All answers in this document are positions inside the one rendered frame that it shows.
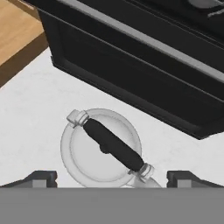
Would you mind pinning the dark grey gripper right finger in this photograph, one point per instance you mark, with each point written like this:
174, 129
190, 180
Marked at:
180, 178

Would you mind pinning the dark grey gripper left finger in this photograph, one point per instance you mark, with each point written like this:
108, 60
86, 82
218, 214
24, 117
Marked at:
43, 178

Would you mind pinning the wooden cabinet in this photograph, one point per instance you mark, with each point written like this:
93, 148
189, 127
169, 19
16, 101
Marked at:
17, 38

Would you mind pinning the black oven door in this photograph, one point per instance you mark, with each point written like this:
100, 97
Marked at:
131, 73

